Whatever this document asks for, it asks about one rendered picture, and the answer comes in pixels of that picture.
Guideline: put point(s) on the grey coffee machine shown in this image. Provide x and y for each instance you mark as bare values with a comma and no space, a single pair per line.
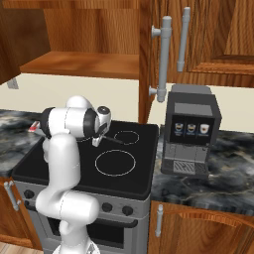
190,132

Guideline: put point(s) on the wooden base cabinet door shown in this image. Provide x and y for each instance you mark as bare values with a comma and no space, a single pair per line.
15,221
205,231

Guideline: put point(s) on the red and white object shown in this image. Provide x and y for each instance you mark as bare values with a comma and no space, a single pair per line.
34,127

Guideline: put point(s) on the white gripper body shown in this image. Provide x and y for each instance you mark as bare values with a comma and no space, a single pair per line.
96,141

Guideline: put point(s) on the open wooden cabinet with shelf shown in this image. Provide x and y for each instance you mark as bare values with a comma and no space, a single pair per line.
86,49

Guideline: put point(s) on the black stove with oven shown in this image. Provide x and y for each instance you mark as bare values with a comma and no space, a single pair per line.
132,172

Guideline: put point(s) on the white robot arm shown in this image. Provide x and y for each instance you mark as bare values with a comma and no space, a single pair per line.
63,158

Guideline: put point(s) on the black stove knob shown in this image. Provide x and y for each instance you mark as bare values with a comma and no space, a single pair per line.
127,210
29,194
106,207

